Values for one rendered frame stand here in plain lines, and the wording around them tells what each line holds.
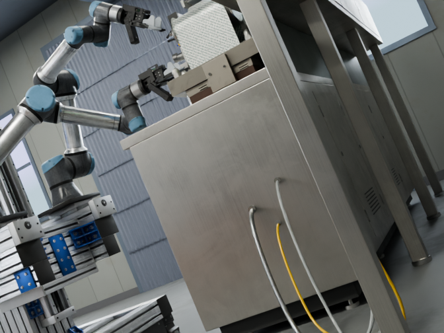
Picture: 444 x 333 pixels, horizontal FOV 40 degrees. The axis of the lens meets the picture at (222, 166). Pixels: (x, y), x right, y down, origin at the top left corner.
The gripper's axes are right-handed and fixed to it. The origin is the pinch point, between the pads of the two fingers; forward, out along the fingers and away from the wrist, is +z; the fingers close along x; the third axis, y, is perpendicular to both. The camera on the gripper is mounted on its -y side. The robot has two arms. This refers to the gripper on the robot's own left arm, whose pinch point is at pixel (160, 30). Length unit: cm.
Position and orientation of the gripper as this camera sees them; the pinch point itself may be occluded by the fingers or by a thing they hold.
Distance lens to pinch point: 271.0
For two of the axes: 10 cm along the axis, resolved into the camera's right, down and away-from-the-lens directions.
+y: 2.4, -9.5, -1.9
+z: 9.0, 2.9, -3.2
